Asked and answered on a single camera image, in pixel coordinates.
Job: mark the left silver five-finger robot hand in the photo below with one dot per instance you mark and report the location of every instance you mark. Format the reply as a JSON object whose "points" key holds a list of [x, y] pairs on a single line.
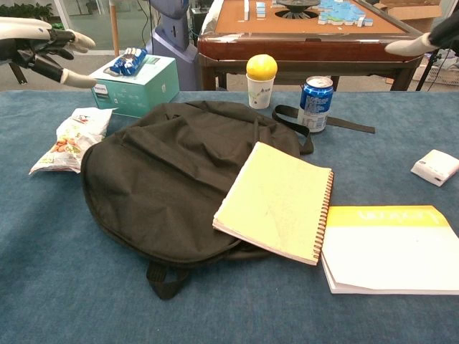
{"points": [[25, 28]]}

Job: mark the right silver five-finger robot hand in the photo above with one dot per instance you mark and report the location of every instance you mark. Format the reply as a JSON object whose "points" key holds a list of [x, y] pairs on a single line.
{"points": [[412, 46]]}

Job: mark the black fabric backpack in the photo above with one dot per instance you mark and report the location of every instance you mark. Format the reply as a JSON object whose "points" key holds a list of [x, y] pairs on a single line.
{"points": [[161, 172]]}

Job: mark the spiral bound paper notebook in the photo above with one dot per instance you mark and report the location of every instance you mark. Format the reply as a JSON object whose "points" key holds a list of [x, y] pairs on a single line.
{"points": [[276, 200]]}

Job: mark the white snack bag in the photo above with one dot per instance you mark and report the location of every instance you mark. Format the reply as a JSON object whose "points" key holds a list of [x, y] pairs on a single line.
{"points": [[75, 139]]}

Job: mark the row of green plants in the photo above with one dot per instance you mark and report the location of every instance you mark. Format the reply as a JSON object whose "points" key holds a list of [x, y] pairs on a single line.
{"points": [[25, 10]]}

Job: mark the black tripod stand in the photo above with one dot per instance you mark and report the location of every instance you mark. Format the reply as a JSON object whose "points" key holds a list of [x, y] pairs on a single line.
{"points": [[425, 74]]}

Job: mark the brown cardboard box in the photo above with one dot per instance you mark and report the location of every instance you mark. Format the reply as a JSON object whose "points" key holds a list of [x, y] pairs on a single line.
{"points": [[412, 14]]}

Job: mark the white plastic basket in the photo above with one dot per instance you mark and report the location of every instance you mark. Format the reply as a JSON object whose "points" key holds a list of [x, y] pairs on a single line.
{"points": [[444, 71]]}

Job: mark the pile of blue mahjong tiles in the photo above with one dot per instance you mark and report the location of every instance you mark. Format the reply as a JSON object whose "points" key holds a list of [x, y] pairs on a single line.
{"points": [[340, 12]]}

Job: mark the brown mahjong table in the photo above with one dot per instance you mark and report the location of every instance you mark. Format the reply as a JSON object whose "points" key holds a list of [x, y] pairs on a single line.
{"points": [[305, 46]]}

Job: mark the blue cookie packet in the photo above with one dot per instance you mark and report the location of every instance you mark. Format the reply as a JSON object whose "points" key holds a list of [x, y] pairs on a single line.
{"points": [[127, 62]]}

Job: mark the blue drink can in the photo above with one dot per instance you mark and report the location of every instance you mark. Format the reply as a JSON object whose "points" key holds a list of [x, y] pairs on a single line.
{"points": [[315, 104]]}

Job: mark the black table centre dome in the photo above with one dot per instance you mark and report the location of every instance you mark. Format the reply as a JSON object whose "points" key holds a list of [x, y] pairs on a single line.
{"points": [[297, 7]]}

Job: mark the small white box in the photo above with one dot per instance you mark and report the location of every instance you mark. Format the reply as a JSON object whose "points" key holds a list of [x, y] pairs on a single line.
{"points": [[434, 166]]}

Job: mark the teal cardboard box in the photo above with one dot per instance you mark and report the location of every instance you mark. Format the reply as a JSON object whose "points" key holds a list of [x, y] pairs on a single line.
{"points": [[143, 89]]}

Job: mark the yellow round fruit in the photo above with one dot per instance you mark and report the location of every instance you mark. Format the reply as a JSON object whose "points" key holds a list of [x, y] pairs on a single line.
{"points": [[261, 66]]}

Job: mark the small stack blue mahjong tiles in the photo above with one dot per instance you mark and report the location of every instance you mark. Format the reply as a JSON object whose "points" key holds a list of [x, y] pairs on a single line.
{"points": [[261, 10]]}

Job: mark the white paper cup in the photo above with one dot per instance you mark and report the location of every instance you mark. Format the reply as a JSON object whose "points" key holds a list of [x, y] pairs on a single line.
{"points": [[260, 95]]}

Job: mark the upright white tile row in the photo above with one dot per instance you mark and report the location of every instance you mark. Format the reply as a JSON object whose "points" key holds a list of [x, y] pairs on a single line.
{"points": [[246, 9]]}

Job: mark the white book with yellow band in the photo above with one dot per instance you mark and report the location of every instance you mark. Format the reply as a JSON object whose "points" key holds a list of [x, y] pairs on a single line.
{"points": [[391, 258]]}

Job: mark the blue table cloth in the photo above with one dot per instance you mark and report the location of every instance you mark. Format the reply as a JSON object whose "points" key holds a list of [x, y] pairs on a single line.
{"points": [[71, 268]]}

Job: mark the brown wooden post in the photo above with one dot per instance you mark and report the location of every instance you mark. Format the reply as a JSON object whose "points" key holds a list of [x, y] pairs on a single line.
{"points": [[114, 21]]}

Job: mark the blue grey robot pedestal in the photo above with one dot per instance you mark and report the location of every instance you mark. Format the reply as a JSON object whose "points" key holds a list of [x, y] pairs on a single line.
{"points": [[172, 36]]}

